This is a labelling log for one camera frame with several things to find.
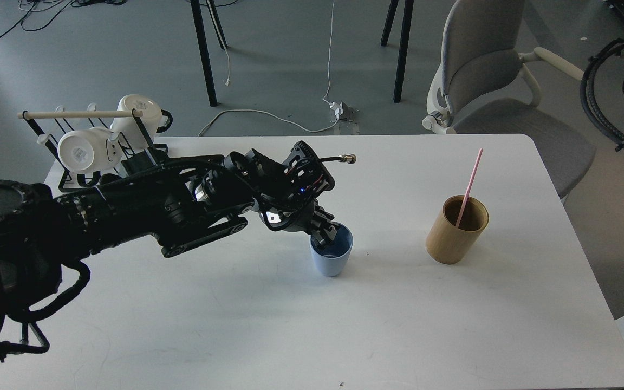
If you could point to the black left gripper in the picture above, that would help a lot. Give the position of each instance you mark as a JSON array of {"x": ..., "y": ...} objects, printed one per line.
[{"x": 283, "y": 193}]

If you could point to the blue plastic cup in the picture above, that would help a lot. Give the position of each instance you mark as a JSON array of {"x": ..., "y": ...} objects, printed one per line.
[{"x": 330, "y": 260}]

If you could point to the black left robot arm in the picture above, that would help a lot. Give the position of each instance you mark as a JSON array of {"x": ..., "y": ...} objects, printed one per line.
[{"x": 184, "y": 203}]

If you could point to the bamboo cylinder holder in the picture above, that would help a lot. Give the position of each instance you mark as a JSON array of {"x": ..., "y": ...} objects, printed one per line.
[{"x": 451, "y": 238}]

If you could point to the black table leg right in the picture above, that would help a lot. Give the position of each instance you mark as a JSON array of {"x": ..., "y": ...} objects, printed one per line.
[{"x": 405, "y": 32}]

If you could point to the black table leg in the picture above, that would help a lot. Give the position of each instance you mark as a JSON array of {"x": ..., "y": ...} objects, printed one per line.
[
  {"x": 405, "y": 32},
  {"x": 202, "y": 45}
]

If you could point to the white mug front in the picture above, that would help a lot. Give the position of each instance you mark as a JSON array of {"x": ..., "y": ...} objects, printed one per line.
[{"x": 89, "y": 150}]

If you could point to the black table leg left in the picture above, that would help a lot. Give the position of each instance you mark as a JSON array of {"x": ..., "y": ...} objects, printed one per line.
[{"x": 202, "y": 45}]

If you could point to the black wire mug rack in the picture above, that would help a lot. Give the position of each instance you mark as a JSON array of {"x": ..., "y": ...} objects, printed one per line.
[{"x": 132, "y": 129}]

